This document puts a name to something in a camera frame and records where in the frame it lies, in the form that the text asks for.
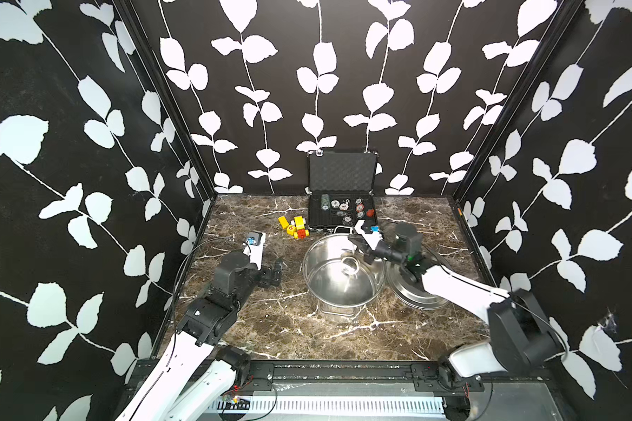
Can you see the steel pot lid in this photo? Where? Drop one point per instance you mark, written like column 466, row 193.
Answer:
column 409, row 290

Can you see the black poker chip case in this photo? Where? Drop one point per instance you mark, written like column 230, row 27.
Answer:
column 348, row 179

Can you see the blue green chip stack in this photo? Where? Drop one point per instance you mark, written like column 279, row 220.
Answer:
column 325, row 202

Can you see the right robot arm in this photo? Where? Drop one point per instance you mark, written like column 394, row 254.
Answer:
column 521, row 338

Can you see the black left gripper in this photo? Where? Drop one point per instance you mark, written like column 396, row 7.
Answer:
column 266, row 278

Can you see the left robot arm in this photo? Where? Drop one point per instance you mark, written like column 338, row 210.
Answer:
column 191, row 374

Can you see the large steel pot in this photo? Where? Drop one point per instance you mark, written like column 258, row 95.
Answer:
column 340, row 298

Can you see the yellow rounded toy block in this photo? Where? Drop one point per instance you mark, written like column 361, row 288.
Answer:
column 299, row 223

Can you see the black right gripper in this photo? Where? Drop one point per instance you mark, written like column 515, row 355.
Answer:
column 369, row 257

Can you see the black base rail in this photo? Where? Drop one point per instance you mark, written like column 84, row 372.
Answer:
column 419, row 376

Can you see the flat yellow toy brick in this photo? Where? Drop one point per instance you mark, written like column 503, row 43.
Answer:
column 283, row 222

